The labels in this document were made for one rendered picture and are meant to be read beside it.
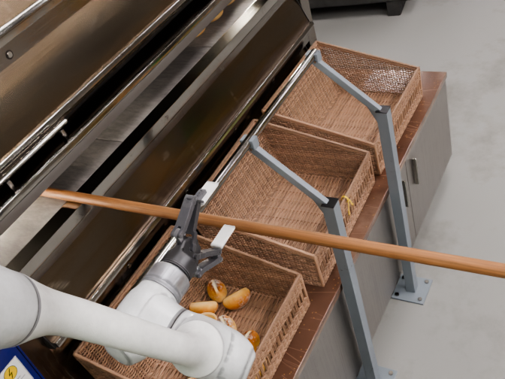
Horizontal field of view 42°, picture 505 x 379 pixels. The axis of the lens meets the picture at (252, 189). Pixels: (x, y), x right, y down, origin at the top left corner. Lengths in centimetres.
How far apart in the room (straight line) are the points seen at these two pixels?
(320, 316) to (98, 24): 113
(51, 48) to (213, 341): 98
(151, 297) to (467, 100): 295
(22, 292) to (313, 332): 139
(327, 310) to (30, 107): 111
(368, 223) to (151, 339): 145
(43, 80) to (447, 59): 305
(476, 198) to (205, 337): 230
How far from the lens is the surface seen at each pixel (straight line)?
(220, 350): 121
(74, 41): 190
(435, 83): 308
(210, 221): 164
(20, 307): 84
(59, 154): 167
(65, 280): 196
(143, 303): 129
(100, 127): 175
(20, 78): 179
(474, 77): 417
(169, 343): 111
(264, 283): 221
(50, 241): 188
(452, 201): 331
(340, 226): 201
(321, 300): 220
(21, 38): 177
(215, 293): 226
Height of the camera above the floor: 224
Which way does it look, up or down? 38 degrees down
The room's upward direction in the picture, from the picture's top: 19 degrees counter-clockwise
